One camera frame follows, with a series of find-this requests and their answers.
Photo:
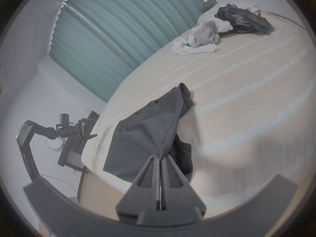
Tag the white printed pillow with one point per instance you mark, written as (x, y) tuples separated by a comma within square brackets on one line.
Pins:
[(249, 7)]

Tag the blue-green curtain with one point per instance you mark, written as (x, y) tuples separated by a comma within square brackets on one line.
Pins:
[(81, 58), (138, 21)]

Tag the black T-shirt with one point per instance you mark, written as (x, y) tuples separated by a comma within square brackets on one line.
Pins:
[(148, 137)]

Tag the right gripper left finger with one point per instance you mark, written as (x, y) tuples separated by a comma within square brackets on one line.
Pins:
[(145, 196)]

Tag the grey bedside table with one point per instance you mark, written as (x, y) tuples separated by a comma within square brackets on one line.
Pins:
[(209, 4)]

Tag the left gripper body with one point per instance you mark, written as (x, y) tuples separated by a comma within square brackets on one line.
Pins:
[(81, 131)]

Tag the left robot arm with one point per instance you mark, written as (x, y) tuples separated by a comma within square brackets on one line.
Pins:
[(27, 137)]

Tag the bed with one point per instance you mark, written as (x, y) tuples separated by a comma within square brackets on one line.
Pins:
[(246, 95)]

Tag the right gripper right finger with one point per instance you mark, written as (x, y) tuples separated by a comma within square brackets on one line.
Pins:
[(177, 194)]

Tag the pile of clothes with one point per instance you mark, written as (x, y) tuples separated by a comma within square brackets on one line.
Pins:
[(207, 33)]

